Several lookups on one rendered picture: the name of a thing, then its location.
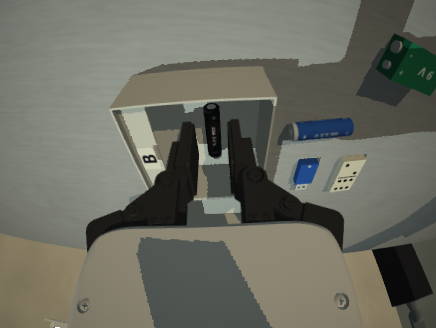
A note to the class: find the blue battery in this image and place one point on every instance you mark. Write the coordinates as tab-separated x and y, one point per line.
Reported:
319	129

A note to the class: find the white domino tile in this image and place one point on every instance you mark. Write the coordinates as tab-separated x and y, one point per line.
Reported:
346	172

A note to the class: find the blue usb stick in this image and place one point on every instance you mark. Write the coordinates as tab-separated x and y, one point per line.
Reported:
305	172

